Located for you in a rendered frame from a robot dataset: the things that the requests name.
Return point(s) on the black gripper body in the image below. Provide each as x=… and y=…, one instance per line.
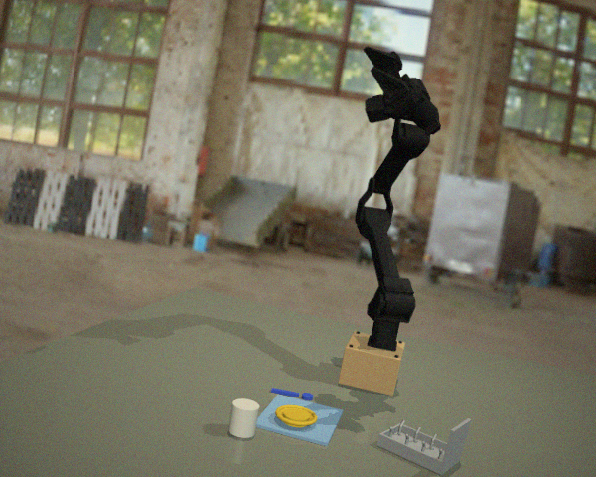
x=412, y=101

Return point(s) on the beige cylinder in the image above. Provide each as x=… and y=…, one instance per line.
x=243, y=422

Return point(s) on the grey dish rack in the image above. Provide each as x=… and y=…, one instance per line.
x=423, y=449

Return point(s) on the light blue flat slab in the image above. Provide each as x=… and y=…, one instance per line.
x=320, y=432

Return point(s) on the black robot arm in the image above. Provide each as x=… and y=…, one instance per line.
x=393, y=301

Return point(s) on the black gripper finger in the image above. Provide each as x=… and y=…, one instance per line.
x=392, y=87
x=380, y=59

